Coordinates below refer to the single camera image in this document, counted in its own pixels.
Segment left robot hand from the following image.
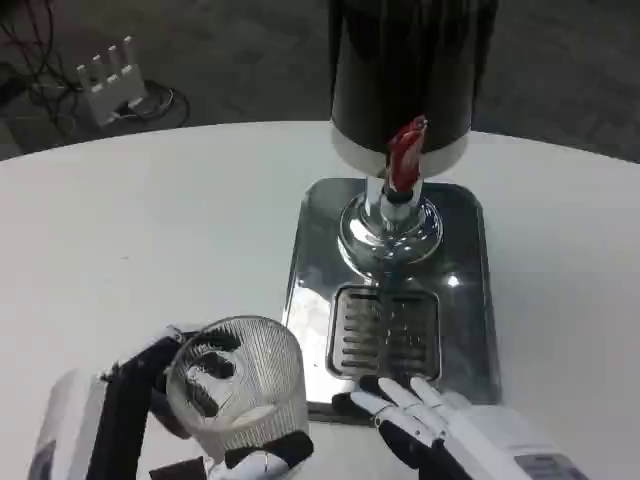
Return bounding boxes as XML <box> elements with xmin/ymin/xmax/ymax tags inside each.
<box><xmin>27</xmin><ymin>323</ymin><xmax>317</xmax><ymax>480</ymax></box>

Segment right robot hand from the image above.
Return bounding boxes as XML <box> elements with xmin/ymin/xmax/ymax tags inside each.
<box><xmin>348</xmin><ymin>377</ymin><xmax>587</xmax><ymax>480</ymax></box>

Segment clear ribbed glass cup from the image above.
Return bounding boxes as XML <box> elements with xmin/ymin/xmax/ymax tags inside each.
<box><xmin>164</xmin><ymin>314</ymin><xmax>310</xmax><ymax>465</ymax></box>

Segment steel drip tray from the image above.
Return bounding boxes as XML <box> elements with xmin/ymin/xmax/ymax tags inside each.
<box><xmin>279</xmin><ymin>177</ymin><xmax>503</xmax><ymax>407</ymax></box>

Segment slotted steel drip grid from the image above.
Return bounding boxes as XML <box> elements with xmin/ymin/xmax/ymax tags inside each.
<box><xmin>325</xmin><ymin>282</ymin><xmax>444</xmax><ymax>382</ymax></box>

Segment red tap lever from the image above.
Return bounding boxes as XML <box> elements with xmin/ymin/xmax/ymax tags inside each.
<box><xmin>383</xmin><ymin>115</ymin><xmax>431</xmax><ymax>195</ymax></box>

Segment white power strip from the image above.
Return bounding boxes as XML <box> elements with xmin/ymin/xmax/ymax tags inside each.
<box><xmin>75</xmin><ymin>34</ymin><xmax>148</xmax><ymax>128</ymax></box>

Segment black drink dispenser chrome base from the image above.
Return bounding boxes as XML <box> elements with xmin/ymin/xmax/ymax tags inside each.
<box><xmin>327</xmin><ymin>0</ymin><xmax>499</xmax><ymax>282</ymax></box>

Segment black looped cable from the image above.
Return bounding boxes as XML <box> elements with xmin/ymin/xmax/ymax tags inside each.
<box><xmin>130</xmin><ymin>78</ymin><xmax>192</xmax><ymax>126</ymax></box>

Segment black cable bundle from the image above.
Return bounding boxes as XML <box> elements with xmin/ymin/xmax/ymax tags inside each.
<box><xmin>0</xmin><ymin>0</ymin><xmax>89</xmax><ymax>124</ymax></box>

